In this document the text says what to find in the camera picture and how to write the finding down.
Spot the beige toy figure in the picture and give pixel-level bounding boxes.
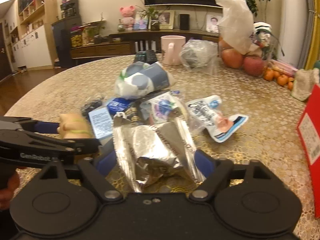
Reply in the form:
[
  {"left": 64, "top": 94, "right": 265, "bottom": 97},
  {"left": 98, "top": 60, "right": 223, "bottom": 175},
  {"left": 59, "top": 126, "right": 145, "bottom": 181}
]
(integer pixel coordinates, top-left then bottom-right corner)
[{"left": 57, "top": 113, "right": 93, "bottom": 139}]

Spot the black beads plastic bag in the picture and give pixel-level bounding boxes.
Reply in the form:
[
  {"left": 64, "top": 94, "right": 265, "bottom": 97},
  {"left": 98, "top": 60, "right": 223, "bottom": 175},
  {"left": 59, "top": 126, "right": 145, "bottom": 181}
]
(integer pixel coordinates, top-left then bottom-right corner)
[{"left": 80, "top": 99, "right": 103, "bottom": 119}]

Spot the silver foil snack bag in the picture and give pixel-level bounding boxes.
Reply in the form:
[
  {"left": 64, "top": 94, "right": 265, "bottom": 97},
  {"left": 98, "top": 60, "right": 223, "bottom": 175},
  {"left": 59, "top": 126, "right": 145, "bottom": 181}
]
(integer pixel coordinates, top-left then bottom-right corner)
[{"left": 113, "top": 112, "right": 205, "bottom": 193}]

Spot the person left hand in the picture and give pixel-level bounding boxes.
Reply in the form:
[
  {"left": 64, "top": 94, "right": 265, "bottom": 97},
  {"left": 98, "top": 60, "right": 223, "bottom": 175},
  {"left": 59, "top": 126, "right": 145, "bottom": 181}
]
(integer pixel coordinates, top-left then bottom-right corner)
[{"left": 1, "top": 164, "right": 20, "bottom": 211}]

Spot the white label card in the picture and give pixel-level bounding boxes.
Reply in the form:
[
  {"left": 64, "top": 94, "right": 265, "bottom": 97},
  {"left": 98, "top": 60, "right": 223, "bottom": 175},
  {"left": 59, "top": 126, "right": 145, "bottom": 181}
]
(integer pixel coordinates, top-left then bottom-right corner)
[{"left": 88, "top": 106, "right": 113, "bottom": 140}]

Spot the white blue face packet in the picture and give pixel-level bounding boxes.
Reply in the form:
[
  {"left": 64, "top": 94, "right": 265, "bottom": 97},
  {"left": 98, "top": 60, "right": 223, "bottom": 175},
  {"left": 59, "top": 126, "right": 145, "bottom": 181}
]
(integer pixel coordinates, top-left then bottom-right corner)
[{"left": 186, "top": 95, "right": 249, "bottom": 143}]

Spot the blue tissue pack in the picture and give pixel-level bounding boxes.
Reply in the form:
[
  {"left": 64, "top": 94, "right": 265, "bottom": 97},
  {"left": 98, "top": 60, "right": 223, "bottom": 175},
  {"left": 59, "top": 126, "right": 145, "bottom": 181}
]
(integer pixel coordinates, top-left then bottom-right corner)
[{"left": 106, "top": 98, "right": 133, "bottom": 115}]

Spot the blueberry snack packet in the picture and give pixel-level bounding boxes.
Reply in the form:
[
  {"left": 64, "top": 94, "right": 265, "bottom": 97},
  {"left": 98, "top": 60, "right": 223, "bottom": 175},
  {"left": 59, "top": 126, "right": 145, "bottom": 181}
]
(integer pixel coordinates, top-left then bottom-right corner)
[{"left": 139, "top": 90, "right": 189, "bottom": 124}]

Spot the white grey crumpled bag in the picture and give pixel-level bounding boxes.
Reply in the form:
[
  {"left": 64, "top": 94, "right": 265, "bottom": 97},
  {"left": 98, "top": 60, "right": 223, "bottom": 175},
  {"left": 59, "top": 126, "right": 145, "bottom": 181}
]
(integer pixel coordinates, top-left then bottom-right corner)
[{"left": 114, "top": 61, "right": 176, "bottom": 99}]

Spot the red cardboard box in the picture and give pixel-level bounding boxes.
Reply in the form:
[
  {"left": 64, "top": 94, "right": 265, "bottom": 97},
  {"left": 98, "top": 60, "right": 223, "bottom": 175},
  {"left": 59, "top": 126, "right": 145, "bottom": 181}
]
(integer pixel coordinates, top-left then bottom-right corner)
[{"left": 297, "top": 84, "right": 320, "bottom": 218}]

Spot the pile of tangerines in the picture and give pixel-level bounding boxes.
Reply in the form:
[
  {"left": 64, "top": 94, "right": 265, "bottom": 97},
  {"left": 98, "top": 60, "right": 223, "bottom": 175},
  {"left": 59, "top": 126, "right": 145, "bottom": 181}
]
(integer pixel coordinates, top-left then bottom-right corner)
[{"left": 263, "top": 68, "right": 295, "bottom": 90}]

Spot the black cabinet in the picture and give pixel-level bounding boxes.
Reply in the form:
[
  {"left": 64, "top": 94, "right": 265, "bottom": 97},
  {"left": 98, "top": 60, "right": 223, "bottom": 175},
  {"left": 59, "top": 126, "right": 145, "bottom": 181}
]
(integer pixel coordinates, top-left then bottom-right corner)
[{"left": 52, "top": 0, "right": 82, "bottom": 68}]

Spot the red apple right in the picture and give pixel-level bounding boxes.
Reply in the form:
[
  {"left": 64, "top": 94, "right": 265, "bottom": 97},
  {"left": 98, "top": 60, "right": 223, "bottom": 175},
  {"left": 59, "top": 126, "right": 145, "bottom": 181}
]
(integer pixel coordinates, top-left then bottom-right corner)
[{"left": 243, "top": 56, "right": 265, "bottom": 77}]

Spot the red apple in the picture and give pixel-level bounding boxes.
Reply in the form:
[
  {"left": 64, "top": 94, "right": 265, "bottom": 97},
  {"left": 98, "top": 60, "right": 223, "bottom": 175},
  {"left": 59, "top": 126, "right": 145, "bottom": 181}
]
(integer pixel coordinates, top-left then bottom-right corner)
[
  {"left": 243, "top": 56, "right": 265, "bottom": 77},
  {"left": 221, "top": 48, "right": 244, "bottom": 69}
]

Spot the red apple left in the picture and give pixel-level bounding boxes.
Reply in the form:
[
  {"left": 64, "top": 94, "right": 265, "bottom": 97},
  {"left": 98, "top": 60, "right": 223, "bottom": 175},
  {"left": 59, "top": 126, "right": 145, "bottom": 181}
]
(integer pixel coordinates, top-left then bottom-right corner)
[{"left": 221, "top": 48, "right": 244, "bottom": 69}]

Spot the wooden tv console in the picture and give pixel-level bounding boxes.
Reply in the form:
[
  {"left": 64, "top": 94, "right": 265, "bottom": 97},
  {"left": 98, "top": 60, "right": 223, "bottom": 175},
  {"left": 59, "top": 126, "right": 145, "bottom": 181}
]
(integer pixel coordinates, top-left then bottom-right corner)
[{"left": 70, "top": 29, "right": 219, "bottom": 59}]

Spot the clear bag with dark item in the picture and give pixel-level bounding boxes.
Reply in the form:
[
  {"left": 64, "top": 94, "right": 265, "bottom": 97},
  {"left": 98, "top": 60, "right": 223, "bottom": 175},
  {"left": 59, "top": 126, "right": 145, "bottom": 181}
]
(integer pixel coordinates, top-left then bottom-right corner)
[{"left": 179, "top": 40, "right": 219, "bottom": 75}]

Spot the black remote left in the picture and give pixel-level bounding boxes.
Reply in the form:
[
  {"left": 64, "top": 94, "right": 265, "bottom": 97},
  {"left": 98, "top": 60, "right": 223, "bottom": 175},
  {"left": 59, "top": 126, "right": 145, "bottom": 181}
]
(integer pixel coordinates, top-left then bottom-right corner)
[{"left": 133, "top": 51, "right": 147, "bottom": 63}]

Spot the black remote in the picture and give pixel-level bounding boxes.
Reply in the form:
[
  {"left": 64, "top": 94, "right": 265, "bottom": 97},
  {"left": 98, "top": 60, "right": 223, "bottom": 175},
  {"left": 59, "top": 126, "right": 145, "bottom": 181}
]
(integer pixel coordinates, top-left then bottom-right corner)
[
  {"left": 133, "top": 51, "right": 147, "bottom": 63},
  {"left": 145, "top": 50, "right": 158, "bottom": 64}
]

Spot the pink flat package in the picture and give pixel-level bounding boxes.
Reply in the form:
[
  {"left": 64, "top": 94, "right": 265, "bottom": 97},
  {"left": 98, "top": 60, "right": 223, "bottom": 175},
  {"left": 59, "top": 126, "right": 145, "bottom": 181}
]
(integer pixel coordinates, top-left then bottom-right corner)
[{"left": 270, "top": 60, "right": 298, "bottom": 77}]

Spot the black remote right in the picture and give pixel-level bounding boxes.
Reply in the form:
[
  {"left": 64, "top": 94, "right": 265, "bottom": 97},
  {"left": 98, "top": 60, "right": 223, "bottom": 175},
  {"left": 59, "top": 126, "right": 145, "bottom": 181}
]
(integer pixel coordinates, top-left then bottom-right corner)
[{"left": 145, "top": 50, "right": 158, "bottom": 64}]

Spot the beige cloth rag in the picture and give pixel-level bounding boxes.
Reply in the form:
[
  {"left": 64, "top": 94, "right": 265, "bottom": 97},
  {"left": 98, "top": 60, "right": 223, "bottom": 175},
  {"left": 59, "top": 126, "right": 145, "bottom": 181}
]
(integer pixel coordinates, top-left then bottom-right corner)
[{"left": 291, "top": 68, "right": 319, "bottom": 101}]

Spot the pink mug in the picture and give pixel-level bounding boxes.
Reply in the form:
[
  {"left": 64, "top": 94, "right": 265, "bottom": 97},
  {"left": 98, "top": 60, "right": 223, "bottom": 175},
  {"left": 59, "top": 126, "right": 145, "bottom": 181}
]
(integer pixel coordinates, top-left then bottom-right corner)
[{"left": 161, "top": 35, "right": 186, "bottom": 66}]

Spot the pink pig plush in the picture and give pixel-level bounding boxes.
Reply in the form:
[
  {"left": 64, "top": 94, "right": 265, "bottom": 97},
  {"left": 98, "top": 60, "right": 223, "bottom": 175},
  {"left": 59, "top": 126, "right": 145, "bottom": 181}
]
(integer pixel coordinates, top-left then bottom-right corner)
[{"left": 120, "top": 5, "right": 135, "bottom": 30}]

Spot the white plastic bag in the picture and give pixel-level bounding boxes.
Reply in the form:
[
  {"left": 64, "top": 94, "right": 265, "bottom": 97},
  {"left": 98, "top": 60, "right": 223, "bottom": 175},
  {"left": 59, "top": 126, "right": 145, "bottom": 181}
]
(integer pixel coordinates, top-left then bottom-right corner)
[{"left": 215, "top": 0, "right": 254, "bottom": 55}]

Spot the yellow curtain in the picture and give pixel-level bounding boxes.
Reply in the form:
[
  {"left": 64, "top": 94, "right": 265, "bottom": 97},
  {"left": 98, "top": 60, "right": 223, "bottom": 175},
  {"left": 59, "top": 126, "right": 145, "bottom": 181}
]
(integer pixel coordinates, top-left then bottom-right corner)
[{"left": 304, "top": 0, "right": 319, "bottom": 70}]

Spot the black speaker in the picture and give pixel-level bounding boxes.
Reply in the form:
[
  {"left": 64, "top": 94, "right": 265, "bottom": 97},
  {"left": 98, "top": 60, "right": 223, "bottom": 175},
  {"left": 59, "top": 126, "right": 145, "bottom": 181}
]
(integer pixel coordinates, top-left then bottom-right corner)
[{"left": 179, "top": 14, "right": 190, "bottom": 31}]

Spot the small potted plant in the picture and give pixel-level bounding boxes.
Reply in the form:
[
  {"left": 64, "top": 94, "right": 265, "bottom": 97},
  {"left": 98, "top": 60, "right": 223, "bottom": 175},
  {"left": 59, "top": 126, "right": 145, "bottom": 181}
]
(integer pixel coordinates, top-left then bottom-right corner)
[{"left": 137, "top": 5, "right": 161, "bottom": 31}]

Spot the framed photo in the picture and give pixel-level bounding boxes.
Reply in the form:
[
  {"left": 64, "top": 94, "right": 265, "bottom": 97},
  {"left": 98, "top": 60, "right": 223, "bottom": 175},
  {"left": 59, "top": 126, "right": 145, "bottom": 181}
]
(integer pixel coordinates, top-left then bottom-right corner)
[{"left": 158, "top": 10, "right": 175, "bottom": 29}]

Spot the wooden wall shelf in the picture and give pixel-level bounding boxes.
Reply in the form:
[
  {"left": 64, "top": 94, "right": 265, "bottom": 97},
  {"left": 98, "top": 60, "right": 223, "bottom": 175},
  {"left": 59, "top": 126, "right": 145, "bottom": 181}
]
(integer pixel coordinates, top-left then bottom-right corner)
[{"left": 18, "top": 0, "right": 45, "bottom": 34}]

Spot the portrait photo frame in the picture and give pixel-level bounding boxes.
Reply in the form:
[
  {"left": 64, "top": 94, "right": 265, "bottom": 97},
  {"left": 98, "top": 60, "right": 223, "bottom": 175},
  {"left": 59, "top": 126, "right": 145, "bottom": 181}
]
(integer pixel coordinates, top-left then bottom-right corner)
[{"left": 206, "top": 15, "right": 222, "bottom": 34}]

